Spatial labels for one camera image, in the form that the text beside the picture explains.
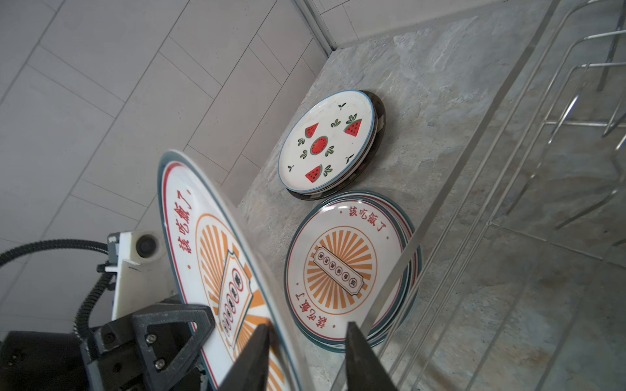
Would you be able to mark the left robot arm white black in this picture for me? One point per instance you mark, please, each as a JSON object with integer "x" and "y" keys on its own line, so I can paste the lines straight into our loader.
{"x": 47, "y": 361}

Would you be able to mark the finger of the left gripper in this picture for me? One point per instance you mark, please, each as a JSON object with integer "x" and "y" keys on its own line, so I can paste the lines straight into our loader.
{"x": 169, "y": 339}

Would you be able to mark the brown patterned plate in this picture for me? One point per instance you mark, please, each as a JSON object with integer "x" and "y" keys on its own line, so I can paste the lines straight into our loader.
{"x": 338, "y": 260}

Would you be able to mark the white red rim plate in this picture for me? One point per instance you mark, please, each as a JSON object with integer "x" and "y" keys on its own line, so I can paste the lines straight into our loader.
{"x": 378, "y": 335}

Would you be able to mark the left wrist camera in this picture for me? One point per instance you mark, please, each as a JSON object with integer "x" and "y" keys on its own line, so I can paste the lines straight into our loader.
{"x": 142, "y": 270}

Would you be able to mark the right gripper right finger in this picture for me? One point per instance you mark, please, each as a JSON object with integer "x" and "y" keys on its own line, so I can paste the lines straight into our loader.
{"x": 363, "y": 368}

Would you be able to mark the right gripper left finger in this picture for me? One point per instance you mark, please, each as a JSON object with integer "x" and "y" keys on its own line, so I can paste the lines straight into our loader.
{"x": 250, "y": 370}

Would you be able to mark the sunburst pattern plate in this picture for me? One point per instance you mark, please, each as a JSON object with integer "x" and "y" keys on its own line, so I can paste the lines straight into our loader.
{"x": 215, "y": 265}

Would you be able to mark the left aluminium corner profile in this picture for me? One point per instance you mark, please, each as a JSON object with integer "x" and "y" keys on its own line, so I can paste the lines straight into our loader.
{"x": 310, "y": 11}

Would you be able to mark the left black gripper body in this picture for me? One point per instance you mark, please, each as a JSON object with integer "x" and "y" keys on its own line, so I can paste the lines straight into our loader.
{"x": 113, "y": 362}

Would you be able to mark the dark striped rim plate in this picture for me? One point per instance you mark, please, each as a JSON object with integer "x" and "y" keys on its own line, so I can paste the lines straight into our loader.
{"x": 379, "y": 141}

